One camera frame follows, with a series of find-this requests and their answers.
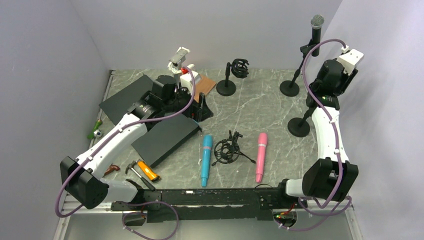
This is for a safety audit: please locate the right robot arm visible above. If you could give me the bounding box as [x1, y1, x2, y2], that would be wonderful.
[275, 56, 361, 208]

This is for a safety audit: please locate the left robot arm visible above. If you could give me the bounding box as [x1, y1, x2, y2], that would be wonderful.
[59, 70, 204, 210]

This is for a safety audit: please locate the orange utility knife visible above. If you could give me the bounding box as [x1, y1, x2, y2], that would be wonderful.
[136, 159, 161, 183]

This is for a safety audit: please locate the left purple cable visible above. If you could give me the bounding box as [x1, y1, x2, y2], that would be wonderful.
[54, 66, 197, 240]

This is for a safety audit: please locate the silver white bracket stand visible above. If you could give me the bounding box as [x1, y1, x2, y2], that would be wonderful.
[167, 46, 191, 75]

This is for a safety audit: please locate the black microphone silver grille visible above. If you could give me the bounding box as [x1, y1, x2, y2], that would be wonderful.
[310, 14, 325, 47]

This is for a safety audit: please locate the wooden board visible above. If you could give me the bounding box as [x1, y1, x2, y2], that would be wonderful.
[194, 74, 217, 102]

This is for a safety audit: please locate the small black hammer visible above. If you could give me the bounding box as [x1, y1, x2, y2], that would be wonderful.
[125, 161, 156, 192]

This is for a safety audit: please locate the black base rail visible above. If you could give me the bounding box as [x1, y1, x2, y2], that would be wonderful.
[111, 187, 298, 223]

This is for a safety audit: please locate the green valve fitting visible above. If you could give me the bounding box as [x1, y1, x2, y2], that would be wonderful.
[86, 119, 103, 140]

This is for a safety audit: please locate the dark grey rack unit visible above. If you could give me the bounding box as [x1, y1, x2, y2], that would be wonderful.
[99, 75, 201, 168]

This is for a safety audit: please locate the blue microphone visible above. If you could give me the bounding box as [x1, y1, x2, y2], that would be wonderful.
[200, 134, 213, 187]

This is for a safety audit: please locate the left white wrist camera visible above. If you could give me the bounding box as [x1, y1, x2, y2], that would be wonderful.
[180, 68, 201, 93]

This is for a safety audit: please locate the round-base stand glitter mic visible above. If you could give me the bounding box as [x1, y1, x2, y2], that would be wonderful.
[287, 94, 318, 138]

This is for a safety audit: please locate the pink microphone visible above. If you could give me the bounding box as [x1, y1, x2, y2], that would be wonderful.
[255, 132, 268, 183]

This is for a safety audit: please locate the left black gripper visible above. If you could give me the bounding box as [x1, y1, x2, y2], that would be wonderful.
[163, 83, 214, 123]

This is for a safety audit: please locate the round-base stand black mic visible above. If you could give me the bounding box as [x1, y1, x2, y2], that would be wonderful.
[279, 39, 317, 97]

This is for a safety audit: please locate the black tripod shock-mount stand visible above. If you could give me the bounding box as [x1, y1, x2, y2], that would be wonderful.
[211, 131, 256, 166]

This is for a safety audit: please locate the round-base stand with shock mount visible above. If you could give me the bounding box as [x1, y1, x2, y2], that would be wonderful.
[216, 58, 249, 97]

